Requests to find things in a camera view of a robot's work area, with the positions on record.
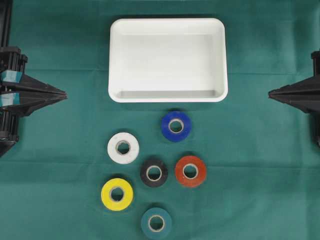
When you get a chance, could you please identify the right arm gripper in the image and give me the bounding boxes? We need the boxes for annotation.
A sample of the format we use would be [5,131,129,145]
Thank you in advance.
[268,50,320,147]

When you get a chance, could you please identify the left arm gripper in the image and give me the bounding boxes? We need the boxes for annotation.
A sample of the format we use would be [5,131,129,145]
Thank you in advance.
[0,46,68,140]

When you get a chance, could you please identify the red tape roll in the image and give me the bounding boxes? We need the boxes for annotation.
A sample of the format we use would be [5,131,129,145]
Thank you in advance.
[174,155,207,188]

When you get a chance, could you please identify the blue tape roll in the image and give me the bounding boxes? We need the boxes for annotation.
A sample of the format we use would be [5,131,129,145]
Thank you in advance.
[161,111,192,142]

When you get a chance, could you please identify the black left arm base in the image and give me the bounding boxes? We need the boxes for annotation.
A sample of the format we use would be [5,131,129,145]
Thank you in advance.
[0,0,19,157]

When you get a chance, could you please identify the white tape roll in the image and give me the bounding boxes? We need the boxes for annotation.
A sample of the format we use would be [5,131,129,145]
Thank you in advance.
[107,132,140,165]

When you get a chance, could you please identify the white plastic tray case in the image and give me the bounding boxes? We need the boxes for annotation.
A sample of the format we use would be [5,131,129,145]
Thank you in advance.
[108,18,228,103]

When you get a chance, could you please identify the yellow tape roll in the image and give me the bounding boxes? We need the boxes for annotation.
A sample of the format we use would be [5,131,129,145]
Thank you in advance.
[101,178,134,211]

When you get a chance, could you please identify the black tape roll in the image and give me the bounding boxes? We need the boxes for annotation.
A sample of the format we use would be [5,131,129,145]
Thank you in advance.
[140,158,168,188]

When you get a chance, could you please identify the green tape roll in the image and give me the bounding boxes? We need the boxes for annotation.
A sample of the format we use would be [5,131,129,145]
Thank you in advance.
[140,207,173,240]

